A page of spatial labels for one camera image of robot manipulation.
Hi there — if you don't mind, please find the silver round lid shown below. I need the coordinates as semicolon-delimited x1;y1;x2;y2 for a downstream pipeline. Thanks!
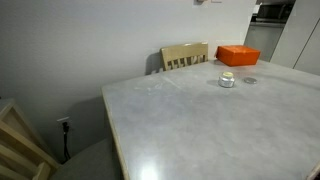
244;77;257;84

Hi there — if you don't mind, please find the silver jar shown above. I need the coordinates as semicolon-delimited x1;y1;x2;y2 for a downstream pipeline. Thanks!
218;72;235;88

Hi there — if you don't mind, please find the orange cardboard box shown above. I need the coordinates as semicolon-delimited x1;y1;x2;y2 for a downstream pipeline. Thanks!
216;45;260;66

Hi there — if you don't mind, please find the wooden chair at left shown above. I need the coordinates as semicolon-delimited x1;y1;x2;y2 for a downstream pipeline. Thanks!
0;99;61;180

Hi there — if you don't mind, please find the wooden chair by wall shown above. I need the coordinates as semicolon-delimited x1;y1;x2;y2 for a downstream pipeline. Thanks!
160;42;208;71

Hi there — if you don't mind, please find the black power cable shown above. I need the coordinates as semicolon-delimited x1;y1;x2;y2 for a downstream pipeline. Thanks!
61;121;72;162

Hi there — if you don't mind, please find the wall power outlet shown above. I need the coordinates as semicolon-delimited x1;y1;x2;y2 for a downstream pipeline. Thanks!
56;116;72;130

